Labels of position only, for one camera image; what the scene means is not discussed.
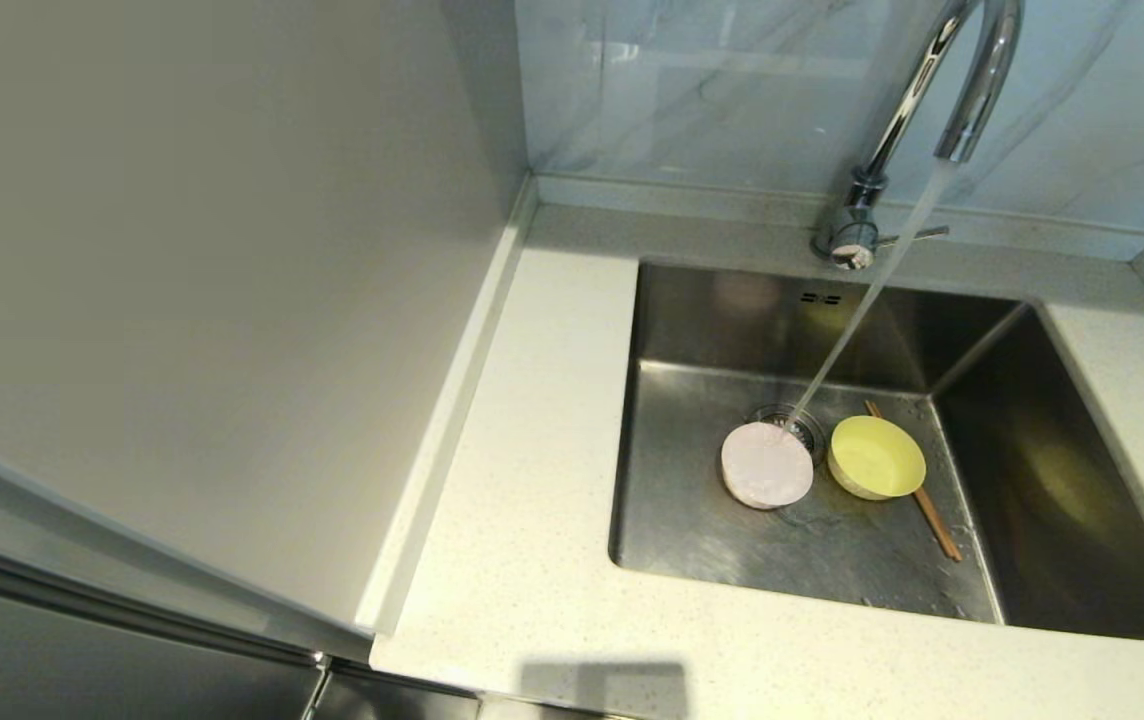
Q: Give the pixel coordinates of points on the chrome gooseneck faucet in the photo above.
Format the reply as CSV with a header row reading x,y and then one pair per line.
x,y
897,120

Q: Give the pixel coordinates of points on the clear running water stream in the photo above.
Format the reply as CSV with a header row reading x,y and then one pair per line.
x,y
862,310

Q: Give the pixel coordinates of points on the grey cabinet door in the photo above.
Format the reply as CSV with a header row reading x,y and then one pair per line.
x,y
82,670

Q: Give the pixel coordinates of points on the beige tall cabinet side panel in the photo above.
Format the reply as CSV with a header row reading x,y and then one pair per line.
x,y
182,250

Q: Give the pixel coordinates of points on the stainless steel sink basin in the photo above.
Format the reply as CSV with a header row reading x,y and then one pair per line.
x,y
732,560

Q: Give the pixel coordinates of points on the round metal drain strainer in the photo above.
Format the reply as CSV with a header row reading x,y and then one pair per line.
x,y
804,425

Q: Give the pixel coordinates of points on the thin chrome faucet lever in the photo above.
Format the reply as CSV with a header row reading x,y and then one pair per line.
x,y
927,234

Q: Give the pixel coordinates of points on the pink plastic bowl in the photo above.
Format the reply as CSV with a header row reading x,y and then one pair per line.
x,y
767,465

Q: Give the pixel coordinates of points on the brown wooden chopstick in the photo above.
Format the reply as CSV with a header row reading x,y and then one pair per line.
x,y
942,533
937,530

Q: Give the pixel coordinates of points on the yellow plastic bowl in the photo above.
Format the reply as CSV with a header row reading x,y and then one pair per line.
x,y
877,458

